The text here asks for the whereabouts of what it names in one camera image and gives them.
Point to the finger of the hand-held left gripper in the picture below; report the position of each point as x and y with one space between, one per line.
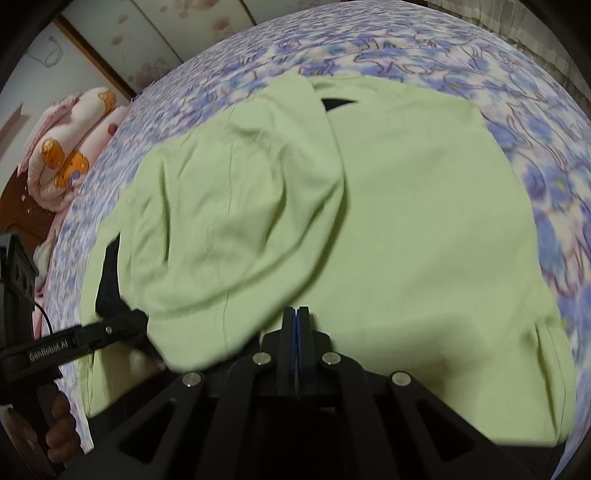
108 330

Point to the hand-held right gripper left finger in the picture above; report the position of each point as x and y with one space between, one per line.
290 341

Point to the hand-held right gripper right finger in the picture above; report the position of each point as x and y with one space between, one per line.
302 341

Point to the green and black hooded jacket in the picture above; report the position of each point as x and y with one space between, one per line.
392 230

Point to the person's left hand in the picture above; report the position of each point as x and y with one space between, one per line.
62 429

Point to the wooden headboard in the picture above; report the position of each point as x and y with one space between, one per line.
27 217

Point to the pink bear printed rolled quilt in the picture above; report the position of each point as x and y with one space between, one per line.
69 138

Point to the floral wardrobe doors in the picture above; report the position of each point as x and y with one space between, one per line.
152 41

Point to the purple cat printed blanket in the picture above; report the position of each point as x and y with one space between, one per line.
415 55

